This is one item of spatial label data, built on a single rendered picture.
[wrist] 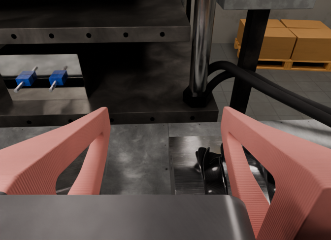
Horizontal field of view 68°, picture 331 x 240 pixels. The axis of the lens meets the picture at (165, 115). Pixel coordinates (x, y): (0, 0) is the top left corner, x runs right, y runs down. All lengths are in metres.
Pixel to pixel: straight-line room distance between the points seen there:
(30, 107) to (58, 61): 0.20
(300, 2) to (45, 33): 0.82
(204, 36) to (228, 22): 2.90
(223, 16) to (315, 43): 1.19
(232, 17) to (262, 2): 2.73
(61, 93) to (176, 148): 0.52
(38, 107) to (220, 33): 3.04
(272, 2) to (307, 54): 2.28
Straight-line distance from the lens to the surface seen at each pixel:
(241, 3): 0.90
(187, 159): 0.47
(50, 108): 0.93
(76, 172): 0.51
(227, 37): 3.71
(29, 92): 1.00
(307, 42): 3.11
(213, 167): 0.54
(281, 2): 0.94
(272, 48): 3.02
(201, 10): 0.74
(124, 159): 0.65
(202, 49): 0.77
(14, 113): 0.97
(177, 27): 0.81
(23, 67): 0.95
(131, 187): 0.60
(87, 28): 0.83
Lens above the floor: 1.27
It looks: 37 degrees down
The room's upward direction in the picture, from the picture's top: straight up
